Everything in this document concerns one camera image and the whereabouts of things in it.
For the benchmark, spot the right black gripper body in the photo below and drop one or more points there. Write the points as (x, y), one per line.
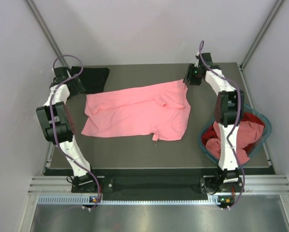
(193, 75)

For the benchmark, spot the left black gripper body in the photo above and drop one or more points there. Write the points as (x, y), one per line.
(78, 88)

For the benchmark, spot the pink t shirt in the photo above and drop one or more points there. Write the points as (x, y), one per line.
(161, 110)

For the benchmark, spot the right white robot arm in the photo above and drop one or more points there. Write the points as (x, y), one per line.
(227, 114)

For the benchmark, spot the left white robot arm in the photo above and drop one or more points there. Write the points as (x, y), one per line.
(58, 128)

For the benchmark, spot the folded black t shirt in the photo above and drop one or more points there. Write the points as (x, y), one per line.
(94, 79)

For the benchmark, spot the red shirt in basket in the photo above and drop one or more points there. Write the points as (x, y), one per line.
(250, 118)

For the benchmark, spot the teal laundry basket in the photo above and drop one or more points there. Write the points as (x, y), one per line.
(257, 145)

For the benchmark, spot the pink shirt in basket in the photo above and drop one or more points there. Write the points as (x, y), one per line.
(214, 148)

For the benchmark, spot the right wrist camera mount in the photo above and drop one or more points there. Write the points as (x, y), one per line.
(199, 60)

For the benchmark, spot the left aluminium corner post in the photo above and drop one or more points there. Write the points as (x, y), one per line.
(43, 26)

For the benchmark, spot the aluminium corner post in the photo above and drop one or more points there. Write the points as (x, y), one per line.
(43, 26)
(262, 32)

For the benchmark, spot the aluminium frame rail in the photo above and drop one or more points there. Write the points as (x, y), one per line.
(254, 184)

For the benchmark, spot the right aluminium corner post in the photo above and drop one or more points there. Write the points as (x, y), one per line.
(262, 32)

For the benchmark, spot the slotted grey cable duct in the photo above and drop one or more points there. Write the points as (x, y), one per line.
(91, 200)

